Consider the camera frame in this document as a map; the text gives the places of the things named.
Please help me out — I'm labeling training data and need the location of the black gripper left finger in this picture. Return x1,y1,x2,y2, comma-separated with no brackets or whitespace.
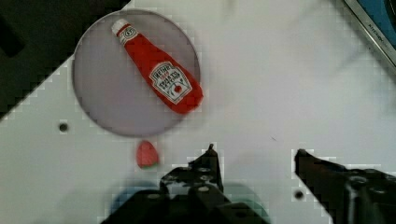
100,145,270,224

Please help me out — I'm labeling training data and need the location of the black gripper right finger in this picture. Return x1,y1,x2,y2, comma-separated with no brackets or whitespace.
294,149,396,224

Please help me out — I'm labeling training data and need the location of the red knitted ketchup bottle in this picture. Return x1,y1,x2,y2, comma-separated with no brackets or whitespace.
111,19,204,115

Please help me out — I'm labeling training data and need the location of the grey round plate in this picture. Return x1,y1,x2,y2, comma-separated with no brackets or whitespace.
72,9,201,137

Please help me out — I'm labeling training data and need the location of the red knitted strawberry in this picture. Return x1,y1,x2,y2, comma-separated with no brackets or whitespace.
135,141,159,169

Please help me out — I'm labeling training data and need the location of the blue box with metal rim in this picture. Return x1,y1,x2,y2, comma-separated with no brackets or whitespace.
343,0,396,68

